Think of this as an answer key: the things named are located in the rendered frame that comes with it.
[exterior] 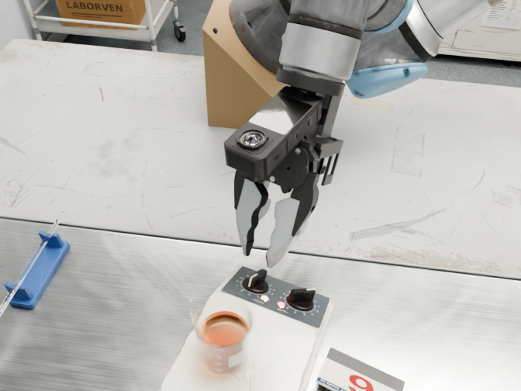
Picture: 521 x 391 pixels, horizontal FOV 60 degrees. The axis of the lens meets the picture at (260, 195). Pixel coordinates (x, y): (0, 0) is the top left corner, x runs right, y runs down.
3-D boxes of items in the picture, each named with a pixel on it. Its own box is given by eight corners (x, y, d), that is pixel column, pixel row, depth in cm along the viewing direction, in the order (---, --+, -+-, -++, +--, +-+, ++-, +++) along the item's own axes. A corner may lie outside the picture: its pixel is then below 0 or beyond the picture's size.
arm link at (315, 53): (344, 34, 40) (267, 17, 44) (329, 85, 42) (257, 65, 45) (370, 43, 46) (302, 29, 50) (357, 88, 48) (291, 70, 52)
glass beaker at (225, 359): (262, 344, 45) (266, 303, 39) (233, 392, 42) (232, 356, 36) (212, 316, 47) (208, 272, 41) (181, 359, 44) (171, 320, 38)
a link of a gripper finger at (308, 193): (312, 237, 48) (326, 157, 46) (305, 241, 47) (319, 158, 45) (274, 225, 51) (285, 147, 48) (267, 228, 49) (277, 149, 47)
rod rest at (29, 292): (48, 241, 63) (39, 225, 60) (71, 245, 62) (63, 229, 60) (8, 305, 56) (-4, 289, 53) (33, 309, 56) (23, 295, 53)
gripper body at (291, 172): (332, 189, 53) (363, 86, 49) (298, 202, 46) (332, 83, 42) (276, 167, 56) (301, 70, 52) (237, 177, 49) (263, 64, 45)
